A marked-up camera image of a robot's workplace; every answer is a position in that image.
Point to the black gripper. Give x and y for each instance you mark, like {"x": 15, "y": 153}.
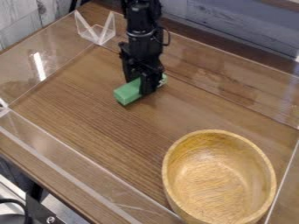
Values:
{"x": 138, "y": 62}

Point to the green rectangular block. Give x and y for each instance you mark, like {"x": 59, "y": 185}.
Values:
{"x": 130, "y": 92}

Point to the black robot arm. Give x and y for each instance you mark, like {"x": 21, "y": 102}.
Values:
{"x": 142, "y": 50}

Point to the brown wooden bowl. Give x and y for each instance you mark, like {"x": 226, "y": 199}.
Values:
{"x": 219, "y": 180}

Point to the clear acrylic tray walls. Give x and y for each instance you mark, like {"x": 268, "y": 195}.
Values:
{"x": 95, "y": 152}

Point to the clear acrylic corner bracket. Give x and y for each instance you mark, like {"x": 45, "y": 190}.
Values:
{"x": 99, "y": 34}

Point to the black metal table bracket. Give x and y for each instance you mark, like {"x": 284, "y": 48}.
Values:
{"x": 40, "y": 214}

